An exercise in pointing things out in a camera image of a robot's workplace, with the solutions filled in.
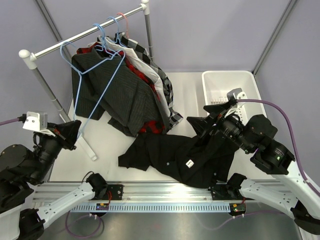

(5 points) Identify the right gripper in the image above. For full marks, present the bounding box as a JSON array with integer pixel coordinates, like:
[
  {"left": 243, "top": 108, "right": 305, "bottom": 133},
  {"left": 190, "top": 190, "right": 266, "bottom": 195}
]
[{"left": 186, "top": 100, "right": 254, "bottom": 153}]

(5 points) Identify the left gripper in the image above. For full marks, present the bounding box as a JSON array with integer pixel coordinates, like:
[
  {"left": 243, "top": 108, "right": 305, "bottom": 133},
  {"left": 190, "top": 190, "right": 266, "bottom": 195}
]
[{"left": 30, "top": 119, "right": 82, "bottom": 183}]

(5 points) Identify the plain black shirt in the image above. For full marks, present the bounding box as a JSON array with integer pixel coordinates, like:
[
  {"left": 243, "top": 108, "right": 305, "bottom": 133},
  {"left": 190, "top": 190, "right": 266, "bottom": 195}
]
[{"left": 118, "top": 133, "right": 239, "bottom": 189}]

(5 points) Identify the dark pinstriped shirt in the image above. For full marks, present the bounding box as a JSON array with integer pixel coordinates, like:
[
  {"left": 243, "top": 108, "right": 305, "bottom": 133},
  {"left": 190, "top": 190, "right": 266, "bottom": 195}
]
[{"left": 71, "top": 47, "right": 167, "bottom": 138}]

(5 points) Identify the blue hanger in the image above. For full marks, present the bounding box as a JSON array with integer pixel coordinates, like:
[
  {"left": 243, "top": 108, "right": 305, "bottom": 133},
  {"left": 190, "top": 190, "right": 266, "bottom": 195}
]
[
  {"left": 59, "top": 41, "right": 126, "bottom": 140},
  {"left": 93, "top": 23, "right": 121, "bottom": 56},
  {"left": 107, "top": 12, "right": 129, "bottom": 47}
]

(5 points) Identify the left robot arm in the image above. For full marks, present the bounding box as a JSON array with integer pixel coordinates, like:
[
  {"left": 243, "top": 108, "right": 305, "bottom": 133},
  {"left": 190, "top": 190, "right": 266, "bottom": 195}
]
[{"left": 0, "top": 120, "right": 108, "bottom": 240}]

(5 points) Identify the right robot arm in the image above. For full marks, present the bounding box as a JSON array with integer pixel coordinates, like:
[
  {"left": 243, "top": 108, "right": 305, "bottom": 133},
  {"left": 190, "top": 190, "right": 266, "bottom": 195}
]
[{"left": 187, "top": 99, "right": 320, "bottom": 235}]

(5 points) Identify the grey black checked shirt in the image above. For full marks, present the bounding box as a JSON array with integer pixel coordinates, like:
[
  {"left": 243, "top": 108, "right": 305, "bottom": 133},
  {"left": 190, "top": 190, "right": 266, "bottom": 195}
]
[{"left": 116, "top": 32, "right": 183, "bottom": 130}]

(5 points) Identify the red black plaid shirt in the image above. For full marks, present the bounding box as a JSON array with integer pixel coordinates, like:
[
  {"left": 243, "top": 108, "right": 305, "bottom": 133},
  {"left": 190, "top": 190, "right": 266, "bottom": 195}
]
[{"left": 76, "top": 42, "right": 166, "bottom": 135}]

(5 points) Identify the white shirt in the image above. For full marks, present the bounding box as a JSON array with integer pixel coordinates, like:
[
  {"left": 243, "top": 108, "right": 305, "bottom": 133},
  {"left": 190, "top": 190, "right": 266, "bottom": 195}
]
[{"left": 105, "top": 32, "right": 173, "bottom": 117}]

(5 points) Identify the pink hanger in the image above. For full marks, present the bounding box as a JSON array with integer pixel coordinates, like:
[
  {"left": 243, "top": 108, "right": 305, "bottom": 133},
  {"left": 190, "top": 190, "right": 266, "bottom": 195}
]
[{"left": 116, "top": 11, "right": 131, "bottom": 38}]

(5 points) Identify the white plastic basket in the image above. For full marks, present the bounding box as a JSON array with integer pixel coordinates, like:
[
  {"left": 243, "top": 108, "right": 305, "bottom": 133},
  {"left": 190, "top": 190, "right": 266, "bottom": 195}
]
[{"left": 201, "top": 70, "right": 267, "bottom": 124}]

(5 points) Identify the metal clothes rack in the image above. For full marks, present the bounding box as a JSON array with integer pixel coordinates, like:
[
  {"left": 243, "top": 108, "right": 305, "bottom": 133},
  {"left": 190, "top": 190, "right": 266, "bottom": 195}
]
[{"left": 18, "top": 0, "right": 155, "bottom": 161}]

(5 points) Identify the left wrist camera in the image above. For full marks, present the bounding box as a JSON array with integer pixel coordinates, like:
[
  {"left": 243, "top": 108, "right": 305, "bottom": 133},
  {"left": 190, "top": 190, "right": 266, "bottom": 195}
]
[{"left": 22, "top": 111, "right": 55, "bottom": 137}]

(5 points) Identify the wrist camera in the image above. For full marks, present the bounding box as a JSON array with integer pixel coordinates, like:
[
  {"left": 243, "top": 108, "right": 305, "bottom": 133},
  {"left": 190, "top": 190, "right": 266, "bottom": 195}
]
[
  {"left": 22, "top": 111, "right": 55, "bottom": 137},
  {"left": 225, "top": 88, "right": 248, "bottom": 117}
]

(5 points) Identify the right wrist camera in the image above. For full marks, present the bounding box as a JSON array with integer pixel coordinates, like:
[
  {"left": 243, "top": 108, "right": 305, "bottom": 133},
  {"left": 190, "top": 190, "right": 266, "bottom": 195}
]
[{"left": 225, "top": 88, "right": 248, "bottom": 117}]

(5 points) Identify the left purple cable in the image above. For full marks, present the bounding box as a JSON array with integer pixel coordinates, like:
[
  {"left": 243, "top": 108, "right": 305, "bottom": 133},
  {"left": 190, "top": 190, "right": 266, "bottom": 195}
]
[{"left": 0, "top": 116, "right": 26, "bottom": 127}]

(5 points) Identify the purple cable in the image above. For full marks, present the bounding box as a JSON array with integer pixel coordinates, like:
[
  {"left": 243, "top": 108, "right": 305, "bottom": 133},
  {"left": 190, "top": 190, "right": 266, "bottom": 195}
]
[
  {"left": 236, "top": 98, "right": 320, "bottom": 197},
  {"left": 0, "top": 116, "right": 26, "bottom": 127}
]

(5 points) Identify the perforated cable duct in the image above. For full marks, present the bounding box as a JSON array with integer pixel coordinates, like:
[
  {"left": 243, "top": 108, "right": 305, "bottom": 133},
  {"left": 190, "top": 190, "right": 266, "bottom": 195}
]
[{"left": 71, "top": 202, "right": 231, "bottom": 213}]

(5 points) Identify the aluminium rail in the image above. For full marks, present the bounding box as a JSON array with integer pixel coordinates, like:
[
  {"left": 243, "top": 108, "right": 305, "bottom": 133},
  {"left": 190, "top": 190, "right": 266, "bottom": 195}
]
[{"left": 32, "top": 181, "right": 291, "bottom": 204}]

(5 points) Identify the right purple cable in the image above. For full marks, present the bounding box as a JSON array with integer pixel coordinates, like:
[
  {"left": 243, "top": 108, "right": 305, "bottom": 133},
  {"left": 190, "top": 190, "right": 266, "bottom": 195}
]
[{"left": 236, "top": 98, "right": 320, "bottom": 197}]

